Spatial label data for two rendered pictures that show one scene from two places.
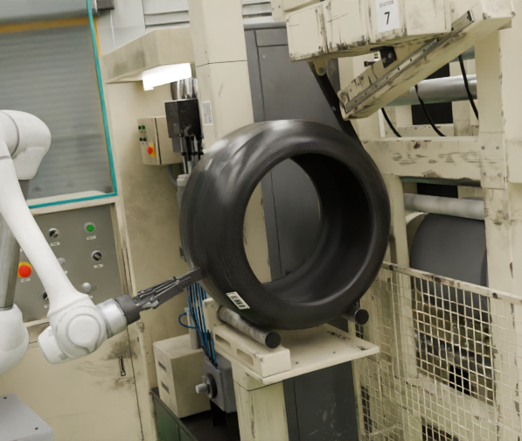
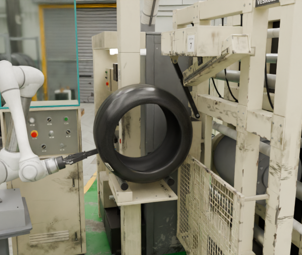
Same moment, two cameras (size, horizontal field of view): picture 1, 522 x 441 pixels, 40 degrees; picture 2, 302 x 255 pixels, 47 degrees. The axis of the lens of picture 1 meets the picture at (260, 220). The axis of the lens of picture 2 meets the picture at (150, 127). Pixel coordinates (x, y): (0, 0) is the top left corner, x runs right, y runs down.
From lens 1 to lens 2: 0.47 m
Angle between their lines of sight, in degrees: 10
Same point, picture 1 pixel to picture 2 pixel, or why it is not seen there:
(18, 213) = (16, 114)
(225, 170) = (110, 107)
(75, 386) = (51, 187)
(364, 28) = (183, 47)
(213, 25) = (124, 35)
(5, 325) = (14, 159)
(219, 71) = (125, 56)
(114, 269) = (76, 138)
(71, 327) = (24, 170)
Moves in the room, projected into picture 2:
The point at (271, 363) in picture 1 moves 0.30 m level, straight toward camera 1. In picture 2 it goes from (122, 197) to (108, 221)
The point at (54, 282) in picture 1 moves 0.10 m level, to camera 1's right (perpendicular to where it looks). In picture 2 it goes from (23, 148) to (41, 149)
